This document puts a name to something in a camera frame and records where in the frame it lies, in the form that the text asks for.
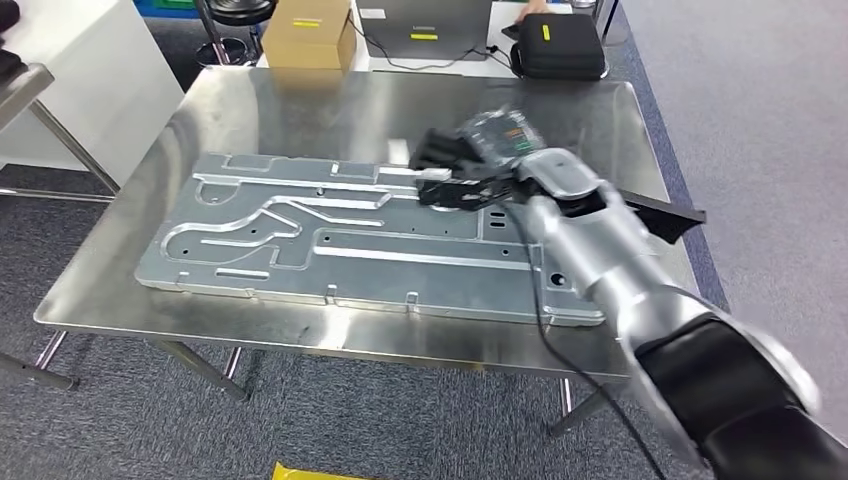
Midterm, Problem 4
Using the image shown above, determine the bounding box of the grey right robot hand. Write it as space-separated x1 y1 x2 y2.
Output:
407 109 548 180

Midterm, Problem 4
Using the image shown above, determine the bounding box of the black plastic car part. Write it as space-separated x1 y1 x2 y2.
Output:
616 188 708 246

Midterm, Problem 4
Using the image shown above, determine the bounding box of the stainless steel workbench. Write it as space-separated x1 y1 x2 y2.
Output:
33 64 704 439

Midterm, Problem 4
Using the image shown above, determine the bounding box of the black zip case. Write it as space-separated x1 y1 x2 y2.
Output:
510 13 607 82

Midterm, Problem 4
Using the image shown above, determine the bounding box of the grey laptop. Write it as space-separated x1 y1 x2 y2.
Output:
355 0 495 62

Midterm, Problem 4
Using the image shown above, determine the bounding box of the person's hand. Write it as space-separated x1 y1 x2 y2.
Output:
515 0 554 22

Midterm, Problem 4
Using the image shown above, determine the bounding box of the grey stamped metal plate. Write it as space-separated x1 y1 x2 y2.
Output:
134 152 607 328

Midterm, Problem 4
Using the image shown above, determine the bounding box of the brown cardboard box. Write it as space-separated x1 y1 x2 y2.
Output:
260 0 358 72

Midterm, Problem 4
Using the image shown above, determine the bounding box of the black stool with chrome base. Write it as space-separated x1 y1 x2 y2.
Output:
193 0 280 68

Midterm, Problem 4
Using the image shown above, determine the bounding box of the yellow floor tape square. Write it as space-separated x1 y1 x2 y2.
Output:
270 461 376 480

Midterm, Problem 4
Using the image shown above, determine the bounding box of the white cabinet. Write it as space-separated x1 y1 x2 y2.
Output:
0 0 187 189

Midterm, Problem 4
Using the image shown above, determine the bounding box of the stainless steel side table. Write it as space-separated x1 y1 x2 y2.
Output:
0 62 124 203

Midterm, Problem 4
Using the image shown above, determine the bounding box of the black desk cable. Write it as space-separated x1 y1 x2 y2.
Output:
344 16 515 73

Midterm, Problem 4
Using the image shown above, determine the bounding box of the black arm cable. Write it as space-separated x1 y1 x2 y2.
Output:
500 198 667 480

